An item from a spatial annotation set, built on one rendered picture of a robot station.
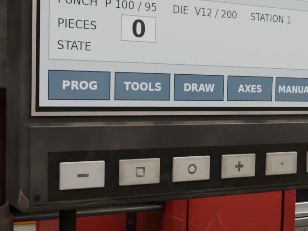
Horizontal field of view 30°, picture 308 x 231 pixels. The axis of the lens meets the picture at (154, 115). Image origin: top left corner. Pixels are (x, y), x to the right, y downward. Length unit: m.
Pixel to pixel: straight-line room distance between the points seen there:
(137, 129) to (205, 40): 0.10
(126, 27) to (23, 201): 0.16
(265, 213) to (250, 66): 0.52
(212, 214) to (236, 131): 0.45
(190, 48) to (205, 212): 0.49
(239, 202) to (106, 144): 0.55
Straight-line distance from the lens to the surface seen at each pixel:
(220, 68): 0.51
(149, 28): 0.48
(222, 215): 0.97
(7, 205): 0.59
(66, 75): 0.45
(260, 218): 1.02
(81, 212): 0.88
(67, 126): 0.45
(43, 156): 0.44
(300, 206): 1.81
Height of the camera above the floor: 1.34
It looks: 3 degrees down
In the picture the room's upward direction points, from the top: 1 degrees clockwise
